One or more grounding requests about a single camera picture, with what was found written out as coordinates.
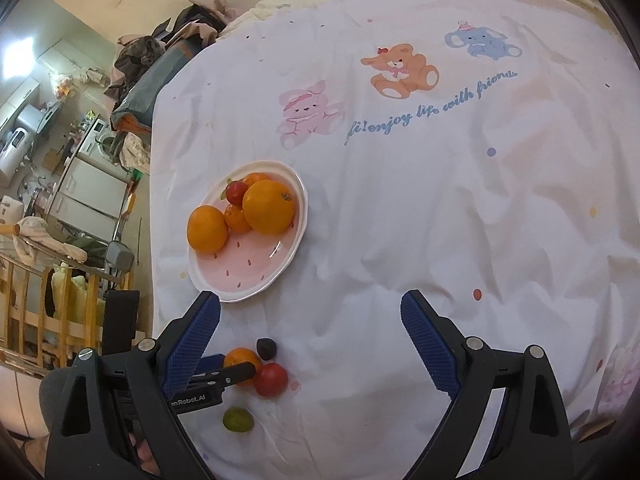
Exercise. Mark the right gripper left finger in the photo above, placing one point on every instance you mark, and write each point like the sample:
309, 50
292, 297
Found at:
156, 375

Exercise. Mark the white cartoon bed sheet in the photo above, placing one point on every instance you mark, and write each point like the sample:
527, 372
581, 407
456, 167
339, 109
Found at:
484, 152

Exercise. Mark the white kitchen cabinets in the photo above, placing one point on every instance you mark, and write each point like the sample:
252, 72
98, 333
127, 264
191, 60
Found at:
88, 199

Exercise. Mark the pink strawberry plate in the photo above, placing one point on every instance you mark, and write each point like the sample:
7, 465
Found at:
249, 263

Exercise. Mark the large dark orange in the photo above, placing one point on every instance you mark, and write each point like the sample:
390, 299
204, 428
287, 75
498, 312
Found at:
269, 207

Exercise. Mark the red cherry tomato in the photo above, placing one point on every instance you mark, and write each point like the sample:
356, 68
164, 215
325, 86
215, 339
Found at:
235, 192
271, 380

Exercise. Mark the large yellow-orange orange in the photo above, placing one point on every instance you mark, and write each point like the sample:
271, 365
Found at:
206, 231

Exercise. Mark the white washing machine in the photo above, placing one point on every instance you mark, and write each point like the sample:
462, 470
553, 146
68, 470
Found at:
98, 144

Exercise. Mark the small orange mandarin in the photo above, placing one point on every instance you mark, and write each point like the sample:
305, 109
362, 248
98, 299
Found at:
235, 220

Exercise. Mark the pile of clothes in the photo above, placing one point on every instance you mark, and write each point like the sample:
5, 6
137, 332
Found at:
145, 64

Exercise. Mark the person's left hand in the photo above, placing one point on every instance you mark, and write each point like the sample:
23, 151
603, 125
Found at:
144, 456

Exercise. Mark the wooden chair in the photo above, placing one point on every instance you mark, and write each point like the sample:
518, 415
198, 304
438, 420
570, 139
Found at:
52, 306

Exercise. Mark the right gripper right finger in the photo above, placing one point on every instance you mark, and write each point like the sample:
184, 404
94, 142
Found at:
468, 370

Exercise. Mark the small orange tangerine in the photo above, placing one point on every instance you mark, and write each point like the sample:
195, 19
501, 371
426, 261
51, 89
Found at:
242, 355
255, 177

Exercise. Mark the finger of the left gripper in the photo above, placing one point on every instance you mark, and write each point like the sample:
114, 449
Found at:
208, 364
226, 376

